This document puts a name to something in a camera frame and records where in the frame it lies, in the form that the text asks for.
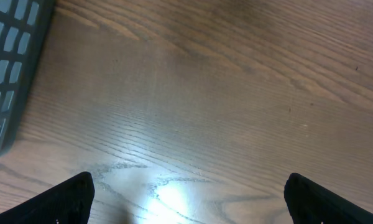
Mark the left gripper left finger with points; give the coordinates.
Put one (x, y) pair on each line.
(68, 202)

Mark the grey plastic mesh basket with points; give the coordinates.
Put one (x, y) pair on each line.
(23, 27)

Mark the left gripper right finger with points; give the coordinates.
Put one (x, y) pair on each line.
(308, 202)

